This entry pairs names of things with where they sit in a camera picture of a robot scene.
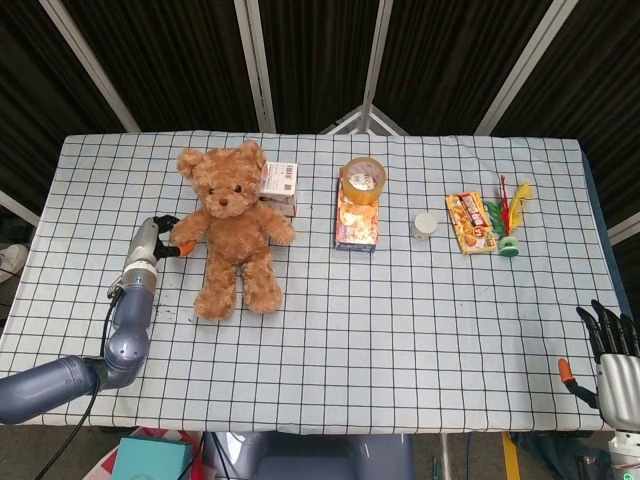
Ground white pink small carton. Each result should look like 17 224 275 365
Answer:
257 161 300 217

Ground clear packing tape roll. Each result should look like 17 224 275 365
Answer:
340 155 388 205

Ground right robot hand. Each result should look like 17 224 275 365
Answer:
557 299 640 434

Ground yellow red snack packet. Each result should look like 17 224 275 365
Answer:
445 192 497 256

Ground teal box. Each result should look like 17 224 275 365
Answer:
110 435 196 480

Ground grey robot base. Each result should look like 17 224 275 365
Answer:
202 431 416 480

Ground blue checkered tablecloth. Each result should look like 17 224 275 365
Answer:
0 129 626 434

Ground small white cup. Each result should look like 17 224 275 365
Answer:
411 212 438 241

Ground brown teddy bear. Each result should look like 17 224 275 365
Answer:
169 139 296 321

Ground orange blue snack box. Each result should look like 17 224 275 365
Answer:
333 175 381 253

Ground feather shuttlecock green base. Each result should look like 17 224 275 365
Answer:
482 173 534 258

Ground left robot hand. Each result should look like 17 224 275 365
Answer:
124 214 196 268

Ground white metal frame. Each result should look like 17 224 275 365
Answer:
319 104 414 137

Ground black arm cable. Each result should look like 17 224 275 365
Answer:
33 285 125 480

